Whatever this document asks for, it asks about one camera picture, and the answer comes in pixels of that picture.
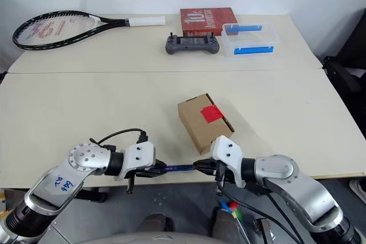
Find grey curved robot torso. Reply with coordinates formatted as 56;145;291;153
107;229;214;244

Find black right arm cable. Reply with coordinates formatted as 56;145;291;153
220;189;304;244

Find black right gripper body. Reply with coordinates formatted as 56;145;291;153
212;160;230;197

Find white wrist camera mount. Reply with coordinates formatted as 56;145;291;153
116;141;157;181
210;135;247;189

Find red tape patch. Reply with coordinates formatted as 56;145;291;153
200;104;225;122

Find multicolour toy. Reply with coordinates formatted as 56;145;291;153
220;200;244;219

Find black office chair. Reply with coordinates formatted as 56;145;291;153
323;6;366;139

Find grey handheld remote controller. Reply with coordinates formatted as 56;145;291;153
165;33;221;55

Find grey metal bracket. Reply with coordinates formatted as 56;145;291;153
253;217;277;244

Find dark rounded shape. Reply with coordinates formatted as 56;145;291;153
214;208;244;244
140;213;174;241

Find clear plastic container blue strips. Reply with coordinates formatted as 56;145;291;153
221;22;280;57

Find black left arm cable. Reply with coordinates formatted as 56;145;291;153
90;128;148;149

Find red anniversary book box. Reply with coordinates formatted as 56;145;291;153
180;7;238;38

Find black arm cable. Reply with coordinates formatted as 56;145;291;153
220;189;304;244
90;128;148;149

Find black tennis racket white grip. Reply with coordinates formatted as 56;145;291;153
12;11;166;51

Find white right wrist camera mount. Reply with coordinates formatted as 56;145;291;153
210;135;247;189

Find brown cardboard box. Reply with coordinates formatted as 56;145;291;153
177;93;236;155

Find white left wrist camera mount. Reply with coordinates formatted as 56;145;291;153
116;141;157;181

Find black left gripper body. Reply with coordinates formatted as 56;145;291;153
125;165;158;195

